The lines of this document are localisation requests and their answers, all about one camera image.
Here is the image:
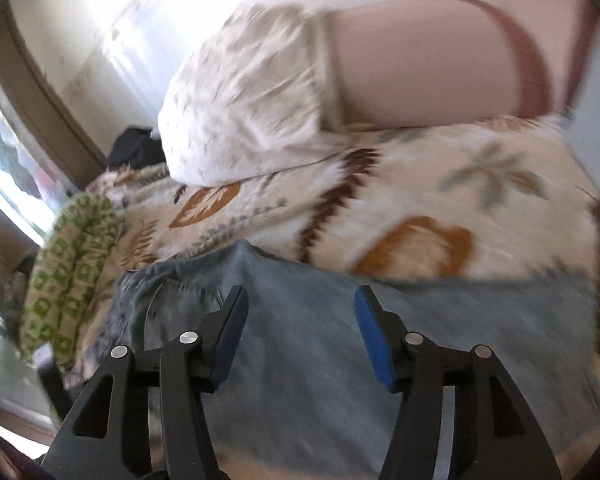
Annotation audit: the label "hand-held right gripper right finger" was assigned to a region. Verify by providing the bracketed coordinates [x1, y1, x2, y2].
[354, 284, 563, 480]

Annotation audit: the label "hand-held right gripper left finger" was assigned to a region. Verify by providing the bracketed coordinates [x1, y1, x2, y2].
[40, 284, 251, 480]

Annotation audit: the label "blue denim pants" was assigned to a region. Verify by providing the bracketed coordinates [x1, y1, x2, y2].
[97, 240, 600, 466]

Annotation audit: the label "leaf print blanket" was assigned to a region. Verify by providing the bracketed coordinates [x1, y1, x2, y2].
[75, 112, 600, 401]

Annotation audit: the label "green patterned cloth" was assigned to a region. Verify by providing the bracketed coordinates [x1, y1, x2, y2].
[19, 191, 126, 371]

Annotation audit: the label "black cloth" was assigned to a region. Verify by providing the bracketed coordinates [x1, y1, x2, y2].
[107, 126, 168, 168]

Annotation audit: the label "white patterned pillow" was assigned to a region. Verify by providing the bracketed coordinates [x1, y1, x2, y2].
[157, 2, 348, 186]

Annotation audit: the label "pink padded headboard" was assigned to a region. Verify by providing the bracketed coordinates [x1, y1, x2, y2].
[325, 0, 600, 128]

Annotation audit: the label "brown window frame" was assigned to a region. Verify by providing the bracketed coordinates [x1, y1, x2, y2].
[0, 7, 108, 196]

